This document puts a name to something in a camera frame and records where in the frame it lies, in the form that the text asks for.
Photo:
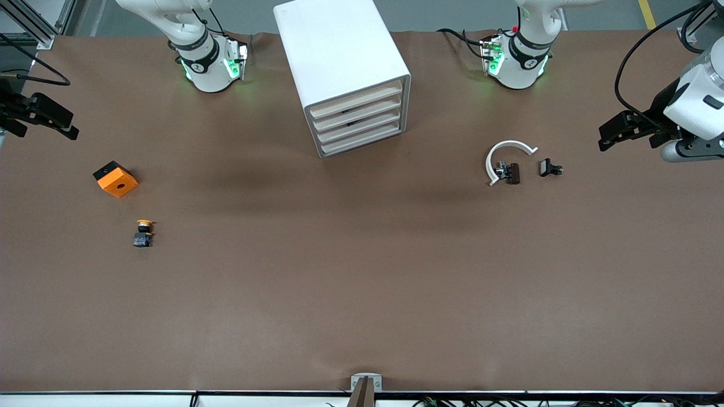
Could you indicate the dark brown switch part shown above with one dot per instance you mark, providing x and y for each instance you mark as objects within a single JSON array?
[{"x": 513, "y": 173}]

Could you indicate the aluminium frame post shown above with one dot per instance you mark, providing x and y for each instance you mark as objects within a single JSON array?
[
  {"x": 42, "y": 39},
  {"x": 686, "y": 37}
]

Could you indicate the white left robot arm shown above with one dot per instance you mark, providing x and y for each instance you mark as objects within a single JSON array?
[{"x": 520, "y": 76}]

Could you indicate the small black switch part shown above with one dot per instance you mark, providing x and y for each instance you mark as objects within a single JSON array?
[{"x": 546, "y": 167}]

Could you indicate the yellow push button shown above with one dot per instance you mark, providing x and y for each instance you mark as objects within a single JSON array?
[{"x": 143, "y": 240}]

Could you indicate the white curved plastic arc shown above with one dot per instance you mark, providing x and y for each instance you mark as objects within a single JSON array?
[{"x": 509, "y": 143}]

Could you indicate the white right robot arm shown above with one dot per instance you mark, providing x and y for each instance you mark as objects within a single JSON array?
[{"x": 198, "y": 79}]

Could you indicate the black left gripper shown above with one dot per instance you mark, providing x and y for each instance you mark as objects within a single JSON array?
[{"x": 659, "y": 108}]

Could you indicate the orange box with black side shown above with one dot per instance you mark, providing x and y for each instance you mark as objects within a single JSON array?
[{"x": 119, "y": 183}]

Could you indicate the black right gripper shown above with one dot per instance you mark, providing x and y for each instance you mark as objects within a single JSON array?
[{"x": 12, "y": 108}]

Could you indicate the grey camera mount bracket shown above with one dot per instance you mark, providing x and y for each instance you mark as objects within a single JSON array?
[{"x": 366, "y": 390}]

